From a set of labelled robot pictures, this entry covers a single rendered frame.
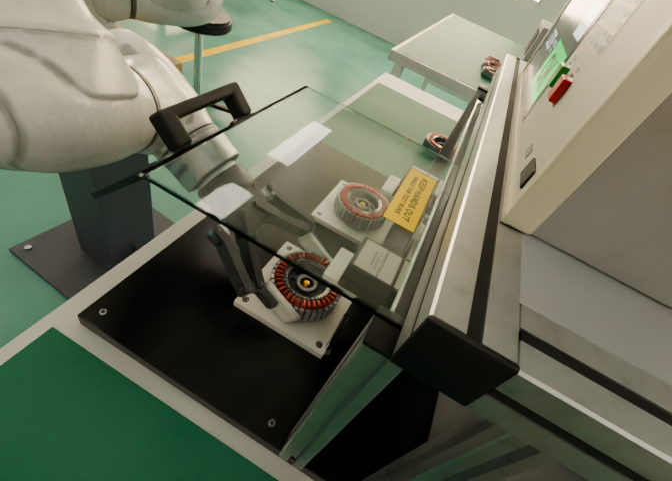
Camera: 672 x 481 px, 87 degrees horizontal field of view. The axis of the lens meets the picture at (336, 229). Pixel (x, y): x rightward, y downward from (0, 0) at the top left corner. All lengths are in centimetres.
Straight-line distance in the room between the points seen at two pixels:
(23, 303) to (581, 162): 153
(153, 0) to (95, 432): 86
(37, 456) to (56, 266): 113
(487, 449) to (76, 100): 40
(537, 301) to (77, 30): 39
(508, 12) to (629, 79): 485
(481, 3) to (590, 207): 486
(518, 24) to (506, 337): 494
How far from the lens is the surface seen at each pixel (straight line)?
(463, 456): 30
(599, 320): 25
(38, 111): 35
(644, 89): 24
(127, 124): 41
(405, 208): 31
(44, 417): 54
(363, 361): 24
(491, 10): 508
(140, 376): 53
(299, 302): 51
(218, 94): 39
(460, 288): 19
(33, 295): 157
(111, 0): 104
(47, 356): 57
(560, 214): 26
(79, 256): 162
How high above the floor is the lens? 124
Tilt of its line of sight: 42 degrees down
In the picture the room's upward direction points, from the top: 23 degrees clockwise
